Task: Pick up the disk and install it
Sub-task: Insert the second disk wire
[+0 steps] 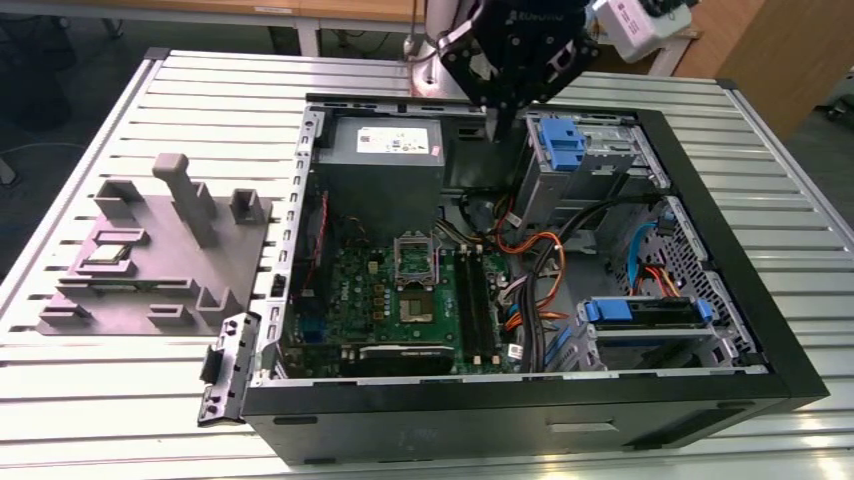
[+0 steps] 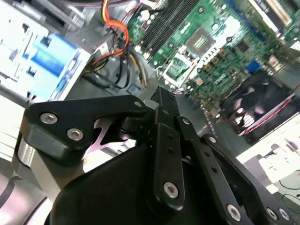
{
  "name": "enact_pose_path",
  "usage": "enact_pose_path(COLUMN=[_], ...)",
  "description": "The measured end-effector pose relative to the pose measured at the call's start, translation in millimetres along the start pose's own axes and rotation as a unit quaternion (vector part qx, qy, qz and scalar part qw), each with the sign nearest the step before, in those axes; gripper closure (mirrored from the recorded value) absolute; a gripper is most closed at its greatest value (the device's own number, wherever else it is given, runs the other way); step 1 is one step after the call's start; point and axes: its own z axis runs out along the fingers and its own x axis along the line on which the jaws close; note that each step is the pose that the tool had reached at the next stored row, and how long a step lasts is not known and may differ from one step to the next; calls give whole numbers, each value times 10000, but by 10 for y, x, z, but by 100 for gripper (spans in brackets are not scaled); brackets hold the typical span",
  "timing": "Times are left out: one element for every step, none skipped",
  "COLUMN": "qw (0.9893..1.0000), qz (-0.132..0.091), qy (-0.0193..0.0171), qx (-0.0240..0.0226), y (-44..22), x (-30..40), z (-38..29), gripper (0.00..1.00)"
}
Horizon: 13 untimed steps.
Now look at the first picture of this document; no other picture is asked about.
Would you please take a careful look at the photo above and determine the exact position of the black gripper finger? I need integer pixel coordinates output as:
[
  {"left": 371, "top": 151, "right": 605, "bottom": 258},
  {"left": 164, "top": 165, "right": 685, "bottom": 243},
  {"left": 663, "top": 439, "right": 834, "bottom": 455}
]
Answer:
[
  {"left": 436, "top": 35, "right": 504, "bottom": 144},
  {"left": 500, "top": 38, "right": 601, "bottom": 144}
]

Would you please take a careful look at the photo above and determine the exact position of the blue data wire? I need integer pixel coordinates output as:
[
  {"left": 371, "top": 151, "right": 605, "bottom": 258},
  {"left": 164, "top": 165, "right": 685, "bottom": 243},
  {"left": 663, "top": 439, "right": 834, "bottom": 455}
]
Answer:
[{"left": 625, "top": 212, "right": 672, "bottom": 301}]

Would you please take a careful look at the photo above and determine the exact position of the orange red disk power wire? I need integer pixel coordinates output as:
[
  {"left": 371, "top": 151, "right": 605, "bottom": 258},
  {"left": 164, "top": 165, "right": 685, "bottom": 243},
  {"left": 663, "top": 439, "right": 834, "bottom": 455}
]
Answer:
[{"left": 632, "top": 263, "right": 685, "bottom": 301}]

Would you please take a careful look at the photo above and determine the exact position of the hard disk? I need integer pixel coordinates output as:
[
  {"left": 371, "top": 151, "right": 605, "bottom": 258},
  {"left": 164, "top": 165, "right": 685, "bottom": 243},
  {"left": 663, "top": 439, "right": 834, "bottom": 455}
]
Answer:
[{"left": 583, "top": 297, "right": 712, "bottom": 329}]

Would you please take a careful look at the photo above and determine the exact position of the grey metal disk bay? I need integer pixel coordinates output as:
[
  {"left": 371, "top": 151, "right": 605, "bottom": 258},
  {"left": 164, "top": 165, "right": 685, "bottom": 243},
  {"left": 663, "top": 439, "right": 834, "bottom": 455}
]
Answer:
[{"left": 573, "top": 294, "right": 753, "bottom": 374}]

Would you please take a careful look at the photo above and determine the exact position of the blue drive cage latch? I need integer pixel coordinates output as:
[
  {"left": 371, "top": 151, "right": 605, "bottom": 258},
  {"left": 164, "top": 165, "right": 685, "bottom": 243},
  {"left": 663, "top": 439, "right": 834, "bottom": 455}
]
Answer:
[{"left": 540, "top": 118, "right": 587, "bottom": 172}]

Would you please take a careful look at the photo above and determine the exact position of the wooden top desk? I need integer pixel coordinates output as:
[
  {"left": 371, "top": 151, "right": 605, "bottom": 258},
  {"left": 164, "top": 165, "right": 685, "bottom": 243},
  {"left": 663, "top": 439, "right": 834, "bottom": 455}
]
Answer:
[{"left": 252, "top": 0, "right": 705, "bottom": 77}]

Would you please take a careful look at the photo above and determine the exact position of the grey metal drive cage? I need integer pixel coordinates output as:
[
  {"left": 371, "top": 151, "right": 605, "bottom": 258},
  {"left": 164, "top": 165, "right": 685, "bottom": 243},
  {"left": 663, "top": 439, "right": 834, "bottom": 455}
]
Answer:
[{"left": 516, "top": 115, "right": 669, "bottom": 232}]

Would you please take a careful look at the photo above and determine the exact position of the grey power supply unit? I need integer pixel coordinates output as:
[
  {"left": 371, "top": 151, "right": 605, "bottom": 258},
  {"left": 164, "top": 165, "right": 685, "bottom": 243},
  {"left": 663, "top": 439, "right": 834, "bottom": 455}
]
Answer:
[{"left": 310, "top": 115, "right": 447, "bottom": 239}]

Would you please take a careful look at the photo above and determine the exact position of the wooden cabinet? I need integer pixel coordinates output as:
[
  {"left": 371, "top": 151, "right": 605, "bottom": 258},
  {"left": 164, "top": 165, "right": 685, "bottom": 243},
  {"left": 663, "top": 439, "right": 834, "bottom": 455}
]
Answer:
[{"left": 679, "top": 0, "right": 854, "bottom": 141}]

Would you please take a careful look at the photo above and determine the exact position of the metal socket cover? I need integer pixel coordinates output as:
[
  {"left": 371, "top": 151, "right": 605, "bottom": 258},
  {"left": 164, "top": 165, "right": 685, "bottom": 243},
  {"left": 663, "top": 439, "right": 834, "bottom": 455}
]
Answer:
[{"left": 392, "top": 229, "right": 443, "bottom": 292}]

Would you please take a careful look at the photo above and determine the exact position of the thin locking lever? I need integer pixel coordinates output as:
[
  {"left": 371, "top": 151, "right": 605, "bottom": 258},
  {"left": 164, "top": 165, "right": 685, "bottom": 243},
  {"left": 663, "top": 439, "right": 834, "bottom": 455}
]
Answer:
[{"left": 429, "top": 230, "right": 444, "bottom": 286}]

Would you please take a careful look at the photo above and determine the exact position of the black RAM slot pair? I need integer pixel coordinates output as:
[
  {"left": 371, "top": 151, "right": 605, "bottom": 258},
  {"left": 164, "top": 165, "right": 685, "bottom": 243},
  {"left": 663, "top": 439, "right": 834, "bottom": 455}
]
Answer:
[
  {"left": 471, "top": 243, "right": 505, "bottom": 366},
  {"left": 453, "top": 243, "right": 488, "bottom": 366}
]

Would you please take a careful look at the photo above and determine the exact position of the CPU socket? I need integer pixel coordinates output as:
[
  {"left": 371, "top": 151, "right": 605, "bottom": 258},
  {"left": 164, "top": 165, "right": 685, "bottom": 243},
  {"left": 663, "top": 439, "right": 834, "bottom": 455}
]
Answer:
[{"left": 396, "top": 291, "right": 436, "bottom": 325}]

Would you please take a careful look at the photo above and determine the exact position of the green motherboard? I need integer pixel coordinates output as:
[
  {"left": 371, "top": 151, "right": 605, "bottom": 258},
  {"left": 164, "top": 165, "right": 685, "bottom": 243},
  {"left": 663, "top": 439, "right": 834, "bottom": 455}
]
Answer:
[{"left": 285, "top": 214, "right": 529, "bottom": 377}]

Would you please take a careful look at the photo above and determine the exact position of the grey parts rack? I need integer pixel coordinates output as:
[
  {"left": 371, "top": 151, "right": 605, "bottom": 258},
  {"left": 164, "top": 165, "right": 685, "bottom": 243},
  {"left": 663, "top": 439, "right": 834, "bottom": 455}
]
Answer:
[{"left": 36, "top": 152, "right": 276, "bottom": 337}]

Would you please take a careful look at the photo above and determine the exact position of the black graphics card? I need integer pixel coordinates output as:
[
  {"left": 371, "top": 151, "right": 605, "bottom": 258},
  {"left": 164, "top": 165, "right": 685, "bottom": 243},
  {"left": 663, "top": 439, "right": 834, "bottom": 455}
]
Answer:
[{"left": 337, "top": 341, "right": 459, "bottom": 378}]

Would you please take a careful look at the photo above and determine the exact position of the silver CPU chip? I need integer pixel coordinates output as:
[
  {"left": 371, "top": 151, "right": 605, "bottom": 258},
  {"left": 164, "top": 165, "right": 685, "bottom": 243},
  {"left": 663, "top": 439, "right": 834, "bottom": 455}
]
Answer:
[{"left": 84, "top": 244, "right": 129, "bottom": 265}]

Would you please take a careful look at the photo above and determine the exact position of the green RAM stick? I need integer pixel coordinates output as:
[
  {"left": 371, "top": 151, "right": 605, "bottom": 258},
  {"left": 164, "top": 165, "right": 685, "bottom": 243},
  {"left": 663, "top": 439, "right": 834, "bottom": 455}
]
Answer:
[{"left": 82, "top": 280, "right": 158, "bottom": 294}]

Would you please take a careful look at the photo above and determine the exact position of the black PC case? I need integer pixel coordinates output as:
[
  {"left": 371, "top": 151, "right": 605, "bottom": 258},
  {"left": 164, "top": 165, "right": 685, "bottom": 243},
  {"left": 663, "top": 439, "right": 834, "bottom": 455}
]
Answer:
[{"left": 238, "top": 92, "right": 831, "bottom": 466}]

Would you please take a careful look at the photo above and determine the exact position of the grey expansion slot latch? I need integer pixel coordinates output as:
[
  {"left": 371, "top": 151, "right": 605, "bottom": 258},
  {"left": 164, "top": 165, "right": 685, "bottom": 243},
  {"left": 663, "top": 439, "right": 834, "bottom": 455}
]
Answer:
[{"left": 196, "top": 310, "right": 262, "bottom": 427}]

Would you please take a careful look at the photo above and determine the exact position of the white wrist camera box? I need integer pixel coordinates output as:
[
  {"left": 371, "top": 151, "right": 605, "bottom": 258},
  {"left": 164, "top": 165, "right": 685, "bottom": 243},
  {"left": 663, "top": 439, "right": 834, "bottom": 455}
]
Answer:
[{"left": 591, "top": 0, "right": 693, "bottom": 64}]

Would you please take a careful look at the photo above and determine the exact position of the yellow black power wire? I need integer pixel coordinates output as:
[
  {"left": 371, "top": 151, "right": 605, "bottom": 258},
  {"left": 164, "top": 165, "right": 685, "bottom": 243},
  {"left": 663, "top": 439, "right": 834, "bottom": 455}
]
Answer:
[{"left": 433, "top": 215, "right": 499, "bottom": 242}]

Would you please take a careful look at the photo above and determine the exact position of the red black twisted wire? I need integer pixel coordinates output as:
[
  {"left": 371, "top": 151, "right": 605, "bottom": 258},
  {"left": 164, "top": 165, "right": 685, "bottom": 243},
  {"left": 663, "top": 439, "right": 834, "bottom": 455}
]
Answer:
[{"left": 302, "top": 192, "right": 332, "bottom": 296}]

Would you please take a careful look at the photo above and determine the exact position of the orange yellow wire bundle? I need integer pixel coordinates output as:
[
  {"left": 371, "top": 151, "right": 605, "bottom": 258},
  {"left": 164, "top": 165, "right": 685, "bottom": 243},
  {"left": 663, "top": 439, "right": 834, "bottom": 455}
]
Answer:
[{"left": 493, "top": 230, "right": 569, "bottom": 332}]

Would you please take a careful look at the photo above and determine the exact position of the grey thin wire bundle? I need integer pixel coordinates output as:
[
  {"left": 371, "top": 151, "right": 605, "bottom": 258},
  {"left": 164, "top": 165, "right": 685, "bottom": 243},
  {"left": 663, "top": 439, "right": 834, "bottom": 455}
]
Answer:
[{"left": 497, "top": 277, "right": 532, "bottom": 314}]

